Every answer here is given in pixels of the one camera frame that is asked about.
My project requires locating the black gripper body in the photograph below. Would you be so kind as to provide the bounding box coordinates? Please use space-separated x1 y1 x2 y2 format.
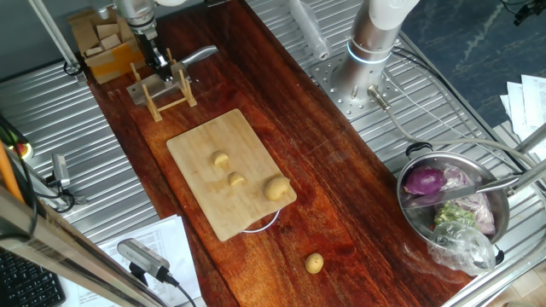
136 26 170 72

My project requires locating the steel cleaver knife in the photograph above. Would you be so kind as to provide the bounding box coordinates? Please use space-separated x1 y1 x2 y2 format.
126 44 219 107

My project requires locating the wooden knife rack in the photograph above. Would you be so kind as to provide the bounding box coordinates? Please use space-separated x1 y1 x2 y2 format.
130 47 198 124

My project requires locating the cardboard box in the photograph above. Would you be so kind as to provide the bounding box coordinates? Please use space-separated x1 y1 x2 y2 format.
66 3 148 85

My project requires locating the cut potato piece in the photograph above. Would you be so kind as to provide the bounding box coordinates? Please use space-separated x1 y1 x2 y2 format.
227 171 247 188
211 150 230 168

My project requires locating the bamboo cutting board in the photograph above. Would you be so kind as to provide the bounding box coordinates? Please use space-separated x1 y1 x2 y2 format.
166 108 298 243

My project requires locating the red emergency stop button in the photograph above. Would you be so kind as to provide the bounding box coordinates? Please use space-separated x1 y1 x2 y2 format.
8 142 34 161

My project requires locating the large peeled potato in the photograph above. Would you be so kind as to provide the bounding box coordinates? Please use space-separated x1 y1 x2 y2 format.
263 175 291 202

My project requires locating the printed paper sheet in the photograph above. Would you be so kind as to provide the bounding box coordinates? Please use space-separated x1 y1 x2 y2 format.
59 214 202 307

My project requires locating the orange pole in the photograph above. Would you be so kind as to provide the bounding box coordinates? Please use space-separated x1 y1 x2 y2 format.
0 142 25 204

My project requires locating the small whole potato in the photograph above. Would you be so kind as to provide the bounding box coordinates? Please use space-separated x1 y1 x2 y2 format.
304 252 325 275

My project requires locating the black keyboard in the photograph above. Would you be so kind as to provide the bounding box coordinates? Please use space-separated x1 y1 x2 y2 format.
0 249 67 307

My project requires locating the purple onion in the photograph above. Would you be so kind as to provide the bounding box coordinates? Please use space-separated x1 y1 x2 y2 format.
403 165 448 196

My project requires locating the steel cooking pot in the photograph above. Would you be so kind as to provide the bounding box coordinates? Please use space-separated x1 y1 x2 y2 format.
396 142 512 265

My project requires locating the green leafy vegetable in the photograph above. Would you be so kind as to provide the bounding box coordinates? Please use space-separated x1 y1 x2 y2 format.
433 202 477 227

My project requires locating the bag of purple vegetables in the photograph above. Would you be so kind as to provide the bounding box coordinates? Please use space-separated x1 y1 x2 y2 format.
441 165 497 235

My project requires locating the slim steel kitchen knife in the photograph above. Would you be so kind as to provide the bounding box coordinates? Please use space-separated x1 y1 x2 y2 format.
403 175 521 211

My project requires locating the clear plastic bag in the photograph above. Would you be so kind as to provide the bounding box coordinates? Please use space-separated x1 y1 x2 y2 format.
426 221 497 277

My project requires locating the stack of printed papers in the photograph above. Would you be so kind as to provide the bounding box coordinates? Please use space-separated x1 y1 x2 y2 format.
499 74 546 161

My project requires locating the aluminium frame bar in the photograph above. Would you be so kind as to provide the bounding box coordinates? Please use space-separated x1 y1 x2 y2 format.
514 123 546 154
441 242 546 307
27 0 84 82
0 185 170 307
505 158 546 196

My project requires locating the small grey camera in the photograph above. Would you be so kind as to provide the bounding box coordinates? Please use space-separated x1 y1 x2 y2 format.
45 153 73 190

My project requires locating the silver camera on stand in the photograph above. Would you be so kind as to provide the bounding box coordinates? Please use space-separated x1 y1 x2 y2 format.
116 237 171 286

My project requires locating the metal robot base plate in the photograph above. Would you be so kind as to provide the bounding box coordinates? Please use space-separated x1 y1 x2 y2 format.
310 50 404 121

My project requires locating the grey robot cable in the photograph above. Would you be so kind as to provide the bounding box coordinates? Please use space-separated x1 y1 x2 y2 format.
367 84 546 163

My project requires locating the black overhead camera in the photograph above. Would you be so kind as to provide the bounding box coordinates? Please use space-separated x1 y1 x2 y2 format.
501 0 546 26

